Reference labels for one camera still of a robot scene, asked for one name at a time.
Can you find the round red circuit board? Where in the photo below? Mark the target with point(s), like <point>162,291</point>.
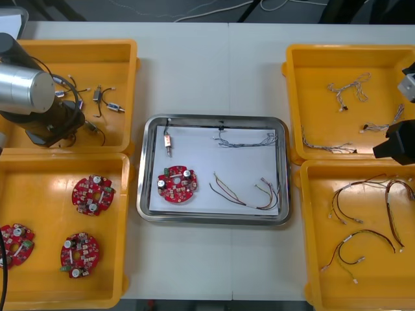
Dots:
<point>14,246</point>
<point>81,256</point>
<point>92,197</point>
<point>176,191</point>

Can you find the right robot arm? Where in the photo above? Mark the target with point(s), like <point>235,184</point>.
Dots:
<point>408,88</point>

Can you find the yellow-orange plastic bin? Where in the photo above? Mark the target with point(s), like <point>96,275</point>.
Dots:
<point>366,291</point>
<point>107,58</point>
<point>42,201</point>
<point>379,61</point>

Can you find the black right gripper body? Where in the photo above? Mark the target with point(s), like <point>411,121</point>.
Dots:
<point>403,142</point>

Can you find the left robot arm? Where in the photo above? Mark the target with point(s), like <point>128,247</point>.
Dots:
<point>22,87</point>

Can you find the black stand leg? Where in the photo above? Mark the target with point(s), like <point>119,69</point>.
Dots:
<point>248,11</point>

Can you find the white paper sheet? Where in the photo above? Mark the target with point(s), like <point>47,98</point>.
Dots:
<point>201,162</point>

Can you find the pale grey box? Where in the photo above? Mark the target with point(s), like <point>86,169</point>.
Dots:
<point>11,21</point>

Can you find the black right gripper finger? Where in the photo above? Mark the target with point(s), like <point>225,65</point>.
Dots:
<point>382,149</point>

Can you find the black chair base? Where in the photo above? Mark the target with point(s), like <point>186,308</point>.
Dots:
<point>366,11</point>

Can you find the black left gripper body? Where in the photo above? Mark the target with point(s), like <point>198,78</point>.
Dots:
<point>65,123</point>

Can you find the steel tray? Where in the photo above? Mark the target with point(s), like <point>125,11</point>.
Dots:
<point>207,221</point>

